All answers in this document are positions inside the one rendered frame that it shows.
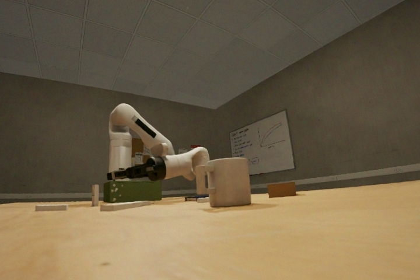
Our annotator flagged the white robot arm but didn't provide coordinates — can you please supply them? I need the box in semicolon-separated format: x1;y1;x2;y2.
108;104;210;181

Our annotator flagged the white domino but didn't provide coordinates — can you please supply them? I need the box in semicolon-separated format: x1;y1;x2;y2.
197;198;209;203
92;184;99;207
100;204;129;211
139;201;151;206
35;205;68;211
120;202;141;209

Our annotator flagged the beige mug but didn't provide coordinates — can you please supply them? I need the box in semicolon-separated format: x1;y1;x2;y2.
195;157;251;207

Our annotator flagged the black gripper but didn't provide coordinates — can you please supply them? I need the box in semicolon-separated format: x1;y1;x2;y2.
107;156;166;181

